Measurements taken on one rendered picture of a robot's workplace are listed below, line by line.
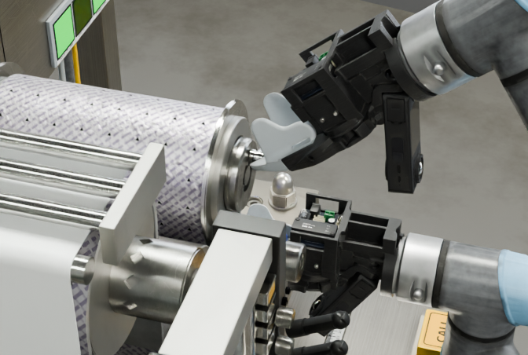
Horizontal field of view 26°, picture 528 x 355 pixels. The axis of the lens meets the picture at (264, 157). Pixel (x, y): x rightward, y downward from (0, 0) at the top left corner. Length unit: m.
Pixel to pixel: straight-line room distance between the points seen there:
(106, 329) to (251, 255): 0.18
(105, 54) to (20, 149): 1.26
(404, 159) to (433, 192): 2.06
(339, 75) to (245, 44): 2.68
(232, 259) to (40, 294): 0.14
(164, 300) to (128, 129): 0.29
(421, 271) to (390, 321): 0.28
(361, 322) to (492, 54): 0.60
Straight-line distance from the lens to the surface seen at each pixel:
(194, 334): 0.73
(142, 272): 0.89
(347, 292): 1.28
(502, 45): 0.97
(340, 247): 1.24
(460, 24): 0.98
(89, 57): 2.15
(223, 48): 3.70
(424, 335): 1.45
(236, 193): 1.12
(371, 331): 1.48
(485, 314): 1.24
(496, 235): 3.03
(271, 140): 1.10
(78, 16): 1.56
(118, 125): 1.13
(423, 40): 1.00
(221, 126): 1.10
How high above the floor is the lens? 1.97
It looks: 38 degrees down
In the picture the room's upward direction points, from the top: straight up
